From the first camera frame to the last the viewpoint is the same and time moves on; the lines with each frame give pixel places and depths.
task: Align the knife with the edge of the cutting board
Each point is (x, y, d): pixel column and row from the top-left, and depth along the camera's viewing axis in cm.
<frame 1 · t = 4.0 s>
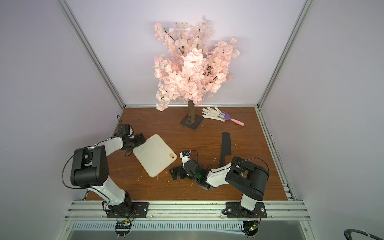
left hand: (141, 141, 98), fingers open
right hand: (175, 165, 84), fingers open
cream cutting board: (155, 155, 95), on the table
black cleaver knife: (226, 146, 99), on the table
white work glove: (215, 114, 117), on the table
purple pink garden rake: (227, 116, 115), on the table

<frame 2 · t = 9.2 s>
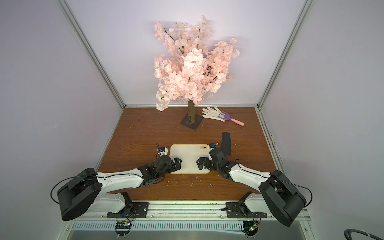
left hand: (178, 163, 87), fingers open
right hand: (203, 158, 87), fingers open
cream cutting board: (189, 154, 97), on the table
the other named things where they were.

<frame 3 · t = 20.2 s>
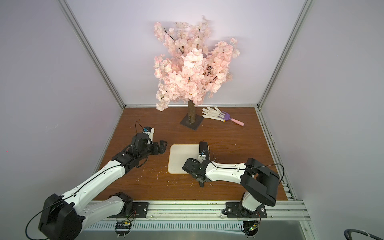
left hand: (161, 142, 82), fingers open
right hand: (197, 167, 86), fingers open
black cleaver knife: (203, 149, 99), on the table
the other named things where they were.

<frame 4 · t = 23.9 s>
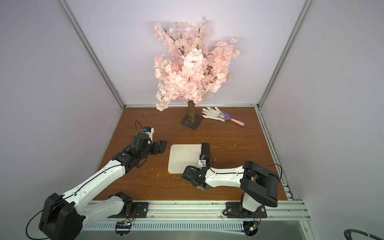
left hand: (160, 142, 83), fingers open
right hand: (198, 171, 85), fingers open
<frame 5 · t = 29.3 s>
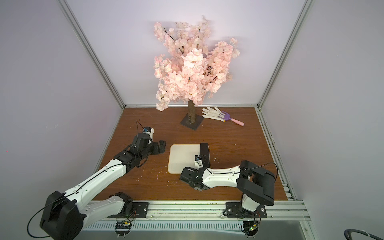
left hand: (160, 142, 84), fingers open
right hand: (198, 171, 86), fingers open
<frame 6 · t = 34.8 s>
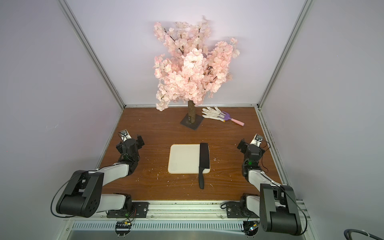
left hand: (130, 137, 89), fingers open
right hand: (254, 139, 86), fingers open
